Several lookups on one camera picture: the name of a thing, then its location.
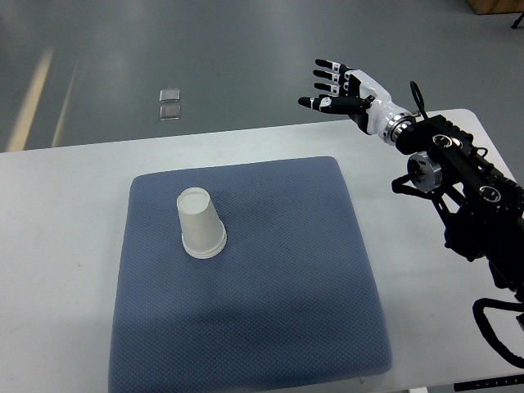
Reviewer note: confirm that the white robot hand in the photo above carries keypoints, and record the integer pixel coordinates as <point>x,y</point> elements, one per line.
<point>383,118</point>

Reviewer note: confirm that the white paper cup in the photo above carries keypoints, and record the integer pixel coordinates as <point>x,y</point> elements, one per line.
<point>205,243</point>
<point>196,210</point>

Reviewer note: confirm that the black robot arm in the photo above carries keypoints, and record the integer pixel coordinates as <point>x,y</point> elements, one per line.
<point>481,209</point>

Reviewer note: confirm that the brown cardboard box corner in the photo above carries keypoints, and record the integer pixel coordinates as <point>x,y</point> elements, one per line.
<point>492,7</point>

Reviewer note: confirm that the upper metal floor plate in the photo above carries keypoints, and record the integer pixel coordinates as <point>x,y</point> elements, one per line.
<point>169,95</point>

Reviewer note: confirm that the black tripod leg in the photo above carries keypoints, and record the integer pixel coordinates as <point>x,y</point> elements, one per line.
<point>517,22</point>

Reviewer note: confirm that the white paper cup on mat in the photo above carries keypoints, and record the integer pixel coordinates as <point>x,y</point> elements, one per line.
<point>205,243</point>

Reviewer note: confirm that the blue mesh cushion mat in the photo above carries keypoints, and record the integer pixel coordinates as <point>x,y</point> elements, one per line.
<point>290,301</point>

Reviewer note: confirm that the black table control panel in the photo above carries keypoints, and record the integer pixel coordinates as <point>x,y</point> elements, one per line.
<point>515,380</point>

